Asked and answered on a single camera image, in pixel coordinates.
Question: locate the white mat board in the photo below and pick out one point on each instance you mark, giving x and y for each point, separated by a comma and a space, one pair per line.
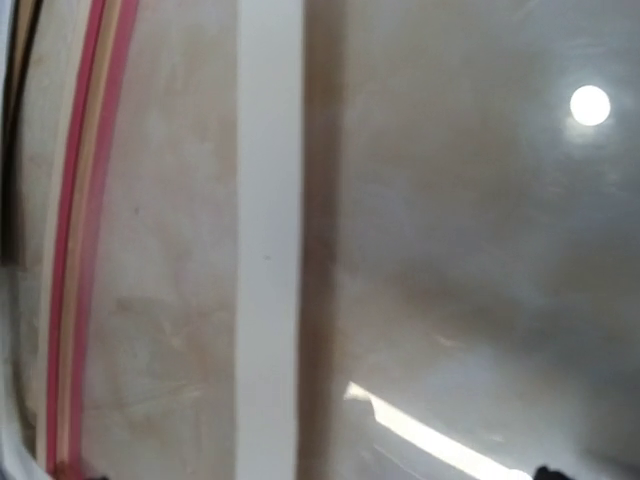
270, 101

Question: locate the pink wooden picture frame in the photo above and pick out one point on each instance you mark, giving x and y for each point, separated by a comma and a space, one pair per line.
89, 108

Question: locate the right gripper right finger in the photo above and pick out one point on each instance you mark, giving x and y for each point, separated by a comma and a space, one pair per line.
545, 472

